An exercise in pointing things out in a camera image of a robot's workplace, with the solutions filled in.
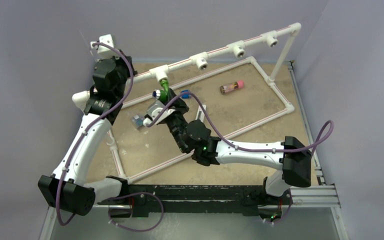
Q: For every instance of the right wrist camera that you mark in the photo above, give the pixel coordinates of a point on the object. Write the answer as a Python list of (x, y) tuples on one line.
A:
[(156, 113)]

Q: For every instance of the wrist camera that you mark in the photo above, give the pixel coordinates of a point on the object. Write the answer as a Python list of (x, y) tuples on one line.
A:
[(156, 113), (104, 46)]

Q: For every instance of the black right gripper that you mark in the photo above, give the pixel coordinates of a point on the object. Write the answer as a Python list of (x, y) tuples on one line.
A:
[(180, 106)]

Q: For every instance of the white PVC pipe frame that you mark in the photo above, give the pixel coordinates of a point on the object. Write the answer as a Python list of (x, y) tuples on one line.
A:
[(201, 61)]

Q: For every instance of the white plastic clip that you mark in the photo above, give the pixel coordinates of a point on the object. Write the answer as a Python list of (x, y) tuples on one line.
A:
[(200, 113)]

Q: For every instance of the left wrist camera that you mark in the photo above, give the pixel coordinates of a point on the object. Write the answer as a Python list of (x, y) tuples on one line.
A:
[(104, 46)]

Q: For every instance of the blue grey small block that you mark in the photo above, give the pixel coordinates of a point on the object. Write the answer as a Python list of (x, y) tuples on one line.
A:
[(185, 94)]

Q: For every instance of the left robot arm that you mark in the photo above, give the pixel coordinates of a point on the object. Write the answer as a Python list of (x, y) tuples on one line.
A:
[(66, 188)]

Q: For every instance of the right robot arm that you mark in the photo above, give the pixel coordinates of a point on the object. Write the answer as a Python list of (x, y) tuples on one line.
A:
[(289, 158)]

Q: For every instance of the pink capped small bottle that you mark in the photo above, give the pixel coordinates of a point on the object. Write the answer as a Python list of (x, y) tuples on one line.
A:
[(230, 87)]

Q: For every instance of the small blue foil packet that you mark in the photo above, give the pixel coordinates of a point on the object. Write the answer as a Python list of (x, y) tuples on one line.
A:
[(138, 121)]

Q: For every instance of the green plastic water faucet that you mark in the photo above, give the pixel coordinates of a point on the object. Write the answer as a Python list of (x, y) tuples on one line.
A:
[(162, 91)]

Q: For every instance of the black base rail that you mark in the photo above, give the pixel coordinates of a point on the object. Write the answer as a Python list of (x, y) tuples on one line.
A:
[(247, 200)]

